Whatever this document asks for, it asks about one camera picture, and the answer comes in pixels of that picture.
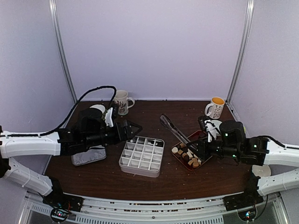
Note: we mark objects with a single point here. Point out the red chocolate tray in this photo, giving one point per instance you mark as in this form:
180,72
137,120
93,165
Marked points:
186,157

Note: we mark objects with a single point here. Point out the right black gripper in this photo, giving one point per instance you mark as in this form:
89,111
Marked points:
202,153

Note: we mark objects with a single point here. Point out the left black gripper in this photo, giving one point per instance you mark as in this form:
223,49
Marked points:
120,137

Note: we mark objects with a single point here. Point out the light blue bowl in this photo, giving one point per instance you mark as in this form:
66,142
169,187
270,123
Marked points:
216,122

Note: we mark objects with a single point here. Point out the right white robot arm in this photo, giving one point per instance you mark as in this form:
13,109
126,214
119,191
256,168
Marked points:
260,150

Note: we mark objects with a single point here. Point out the bunny print tin lid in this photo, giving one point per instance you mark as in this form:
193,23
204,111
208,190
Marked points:
92,155

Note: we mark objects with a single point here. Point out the white bowl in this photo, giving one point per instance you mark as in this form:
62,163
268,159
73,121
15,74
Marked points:
99,107

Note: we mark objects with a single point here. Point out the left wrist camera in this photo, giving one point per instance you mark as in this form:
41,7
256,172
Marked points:
110,115

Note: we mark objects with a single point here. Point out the tall coral print mug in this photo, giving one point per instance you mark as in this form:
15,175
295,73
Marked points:
123,101

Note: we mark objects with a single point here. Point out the yellow interior mug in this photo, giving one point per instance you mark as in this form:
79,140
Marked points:
214,108

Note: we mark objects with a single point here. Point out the white bowl off table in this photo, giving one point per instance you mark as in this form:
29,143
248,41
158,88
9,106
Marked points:
261,171

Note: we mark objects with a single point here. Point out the white divided tin box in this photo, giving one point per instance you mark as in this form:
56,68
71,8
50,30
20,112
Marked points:
142,156

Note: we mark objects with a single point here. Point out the right aluminium frame post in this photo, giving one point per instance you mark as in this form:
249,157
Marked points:
244,42

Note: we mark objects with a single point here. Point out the metal tongs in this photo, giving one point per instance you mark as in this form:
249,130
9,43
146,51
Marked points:
167,123

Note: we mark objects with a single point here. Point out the front metal rail base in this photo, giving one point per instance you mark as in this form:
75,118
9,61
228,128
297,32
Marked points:
189,211

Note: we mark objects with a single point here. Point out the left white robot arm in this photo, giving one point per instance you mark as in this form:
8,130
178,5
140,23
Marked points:
93,128

